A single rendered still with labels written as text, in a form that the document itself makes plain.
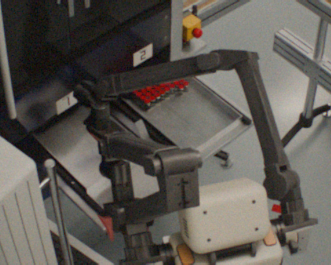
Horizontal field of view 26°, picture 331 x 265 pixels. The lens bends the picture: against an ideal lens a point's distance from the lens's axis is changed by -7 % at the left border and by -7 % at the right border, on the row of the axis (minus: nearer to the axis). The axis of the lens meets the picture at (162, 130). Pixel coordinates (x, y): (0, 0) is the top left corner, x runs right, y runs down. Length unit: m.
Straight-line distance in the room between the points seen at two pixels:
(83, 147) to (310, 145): 1.56
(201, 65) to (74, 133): 0.70
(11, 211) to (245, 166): 2.13
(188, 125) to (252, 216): 0.86
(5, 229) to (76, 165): 0.85
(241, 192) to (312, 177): 1.88
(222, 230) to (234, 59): 0.49
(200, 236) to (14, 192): 0.47
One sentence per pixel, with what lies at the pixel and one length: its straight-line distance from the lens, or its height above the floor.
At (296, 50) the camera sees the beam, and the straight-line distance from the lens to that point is 3.49.
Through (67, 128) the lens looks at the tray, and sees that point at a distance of 2.63.
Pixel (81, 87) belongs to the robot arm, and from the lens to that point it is 2.34.
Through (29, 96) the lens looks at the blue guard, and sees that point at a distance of 2.38.
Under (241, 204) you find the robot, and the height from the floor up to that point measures 1.37.
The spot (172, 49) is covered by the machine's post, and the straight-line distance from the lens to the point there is 2.78.
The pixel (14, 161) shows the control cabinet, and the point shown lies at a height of 1.55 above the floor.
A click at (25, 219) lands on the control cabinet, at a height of 1.40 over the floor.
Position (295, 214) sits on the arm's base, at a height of 1.23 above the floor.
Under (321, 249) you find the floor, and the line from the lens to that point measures 3.43.
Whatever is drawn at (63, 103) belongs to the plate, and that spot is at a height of 1.02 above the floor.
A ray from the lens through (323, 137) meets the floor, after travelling 3.86.
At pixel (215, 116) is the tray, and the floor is 0.88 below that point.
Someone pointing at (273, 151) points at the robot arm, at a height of 1.31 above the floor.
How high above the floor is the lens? 2.83
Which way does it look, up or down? 48 degrees down
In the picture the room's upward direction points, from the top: 1 degrees clockwise
